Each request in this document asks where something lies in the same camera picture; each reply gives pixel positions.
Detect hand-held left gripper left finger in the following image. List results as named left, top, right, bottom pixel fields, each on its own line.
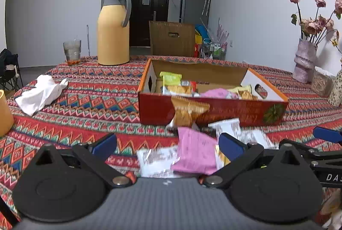
left=28, top=132, right=133, bottom=188

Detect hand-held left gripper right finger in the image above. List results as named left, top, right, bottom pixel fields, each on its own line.
left=199, top=132, right=301, bottom=189

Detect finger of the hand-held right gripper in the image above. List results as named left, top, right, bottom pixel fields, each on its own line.
left=313, top=126, right=342, bottom=144
left=279, top=138, right=342, bottom=163

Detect red cardboard box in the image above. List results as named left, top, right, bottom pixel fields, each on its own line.
left=137, top=58, right=289, bottom=127

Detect large pink snack packet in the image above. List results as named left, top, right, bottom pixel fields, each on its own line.
left=171, top=127, right=218, bottom=175

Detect light green snack packet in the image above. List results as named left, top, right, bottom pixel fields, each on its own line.
left=159, top=71, right=182, bottom=87

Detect white snack packet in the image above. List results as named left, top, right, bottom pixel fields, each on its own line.
left=137, top=147, right=179, bottom=177
left=208, top=118, right=241, bottom=137
left=240, top=128, right=278, bottom=150

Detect patterned red tablecloth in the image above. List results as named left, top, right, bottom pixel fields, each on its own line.
left=0, top=55, right=342, bottom=230

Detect textured storage container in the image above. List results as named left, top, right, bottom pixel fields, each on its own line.
left=311, top=67, right=336, bottom=97

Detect small pink snack packet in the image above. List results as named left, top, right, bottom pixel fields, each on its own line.
left=200, top=88, right=238, bottom=99

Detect golden biscuit packet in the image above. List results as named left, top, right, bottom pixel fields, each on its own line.
left=166, top=96, right=211, bottom=129

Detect pink textured vase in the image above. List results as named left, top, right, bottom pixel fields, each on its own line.
left=292, top=38, right=318, bottom=83

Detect orange biscuit packet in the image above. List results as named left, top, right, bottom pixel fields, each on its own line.
left=162, top=85, right=193, bottom=96

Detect crumpled white tissue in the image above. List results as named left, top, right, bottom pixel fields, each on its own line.
left=15, top=74, right=68, bottom=116

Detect glass cup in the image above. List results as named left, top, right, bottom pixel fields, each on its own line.
left=63, top=39, right=82, bottom=66

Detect orange cup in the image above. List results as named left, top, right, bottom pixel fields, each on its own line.
left=0, top=90, right=14, bottom=137

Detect yellow thermos jug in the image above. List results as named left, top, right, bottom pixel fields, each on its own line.
left=97, top=0, right=132, bottom=66

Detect dried pink flowers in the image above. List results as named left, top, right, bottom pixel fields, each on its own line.
left=286, top=0, right=342, bottom=45

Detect pale purple dried grass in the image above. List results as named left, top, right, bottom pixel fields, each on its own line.
left=211, top=18, right=230, bottom=43

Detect blue plastic container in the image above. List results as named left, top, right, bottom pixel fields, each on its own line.
left=195, top=24, right=210, bottom=39

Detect black folding chair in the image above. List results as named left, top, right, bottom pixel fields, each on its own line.
left=0, top=48, right=24, bottom=91

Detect dark door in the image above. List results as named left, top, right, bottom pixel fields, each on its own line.
left=130, top=0, right=171, bottom=47

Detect grey refrigerator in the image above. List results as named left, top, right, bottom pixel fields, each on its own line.
left=180, top=0, right=213, bottom=26

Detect wire basket with bottles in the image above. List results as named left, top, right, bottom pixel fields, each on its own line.
left=202, top=39, right=227, bottom=60

